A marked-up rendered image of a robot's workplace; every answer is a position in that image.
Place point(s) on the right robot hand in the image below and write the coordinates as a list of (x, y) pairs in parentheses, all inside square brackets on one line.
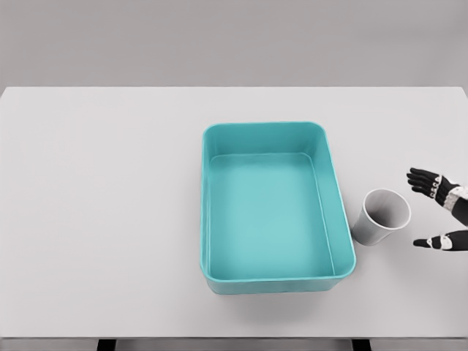
[(447, 190)]

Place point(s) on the teal plastic basket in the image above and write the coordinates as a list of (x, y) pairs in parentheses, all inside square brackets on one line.
[(270, 219)]

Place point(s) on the white paper cup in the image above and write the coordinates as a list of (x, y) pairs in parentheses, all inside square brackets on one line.
[(380, 219)]

